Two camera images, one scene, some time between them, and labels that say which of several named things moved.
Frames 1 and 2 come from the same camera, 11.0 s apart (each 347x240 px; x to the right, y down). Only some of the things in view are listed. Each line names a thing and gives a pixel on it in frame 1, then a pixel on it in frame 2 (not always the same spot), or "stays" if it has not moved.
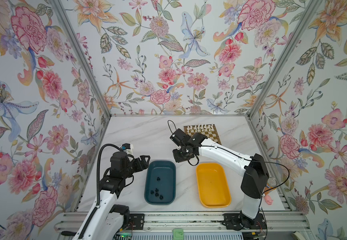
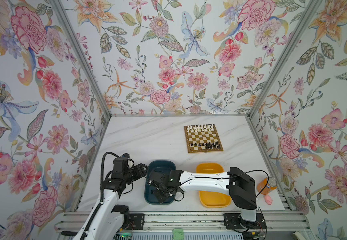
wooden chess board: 209,131 stays
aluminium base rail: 68,222 stays
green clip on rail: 178,234 stays
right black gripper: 177,159 to 160,199
